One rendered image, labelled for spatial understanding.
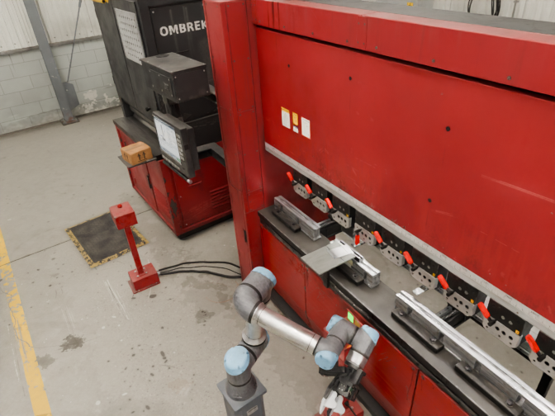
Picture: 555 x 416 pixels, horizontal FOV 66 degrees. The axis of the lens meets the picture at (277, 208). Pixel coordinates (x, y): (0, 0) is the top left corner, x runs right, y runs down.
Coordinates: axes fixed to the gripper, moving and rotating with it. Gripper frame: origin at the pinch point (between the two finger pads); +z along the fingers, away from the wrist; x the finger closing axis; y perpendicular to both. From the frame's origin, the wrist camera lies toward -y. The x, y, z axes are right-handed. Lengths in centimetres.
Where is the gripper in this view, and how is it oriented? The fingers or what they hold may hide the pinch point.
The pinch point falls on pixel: (324, 411)
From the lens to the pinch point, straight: 175.4
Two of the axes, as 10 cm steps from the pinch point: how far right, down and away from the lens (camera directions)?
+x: 5.0, 5.6, 6.6
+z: -5.2, 8.1, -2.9
